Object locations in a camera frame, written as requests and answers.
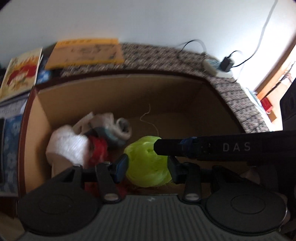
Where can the patterned floral rug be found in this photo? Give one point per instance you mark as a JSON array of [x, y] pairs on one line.
[[149, 57]]

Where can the blue patterned box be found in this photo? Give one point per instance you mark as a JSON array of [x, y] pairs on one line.
[[11, 118]]

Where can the wooden door frame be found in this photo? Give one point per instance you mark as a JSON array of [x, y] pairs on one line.
[[276, 88]]

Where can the red yellow picture book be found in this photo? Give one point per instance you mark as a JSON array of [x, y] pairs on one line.
[[21, 74]]

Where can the red box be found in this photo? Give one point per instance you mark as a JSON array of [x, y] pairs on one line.
[[266, 104]]

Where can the black power adapter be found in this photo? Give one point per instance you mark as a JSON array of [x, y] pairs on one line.
[[226, 64]]

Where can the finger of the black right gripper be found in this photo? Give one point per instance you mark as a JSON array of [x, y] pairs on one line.
[[194, 148]]

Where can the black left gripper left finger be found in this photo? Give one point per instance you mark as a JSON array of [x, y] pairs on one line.
[[109, 175]]

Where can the red fabric item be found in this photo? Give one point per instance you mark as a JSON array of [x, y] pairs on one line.
[[99, 152]]

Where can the brown cardboard box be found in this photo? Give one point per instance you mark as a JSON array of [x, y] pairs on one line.
[[168, 104]]

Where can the orange book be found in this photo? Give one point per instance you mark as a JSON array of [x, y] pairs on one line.
[[78, 52]]

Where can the white power strip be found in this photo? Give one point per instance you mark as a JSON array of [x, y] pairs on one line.
[[212, 66]]

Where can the white fluffy plush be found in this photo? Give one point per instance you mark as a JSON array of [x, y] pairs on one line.
[[66, 145]]

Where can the grey white sock bundle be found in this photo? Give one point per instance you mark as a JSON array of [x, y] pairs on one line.
[[115, 131]]

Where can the lime green yarn ball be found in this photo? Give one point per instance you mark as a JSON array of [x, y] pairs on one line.
[[146, 168]]

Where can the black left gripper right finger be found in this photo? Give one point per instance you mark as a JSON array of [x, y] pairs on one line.
[[189, 174]]

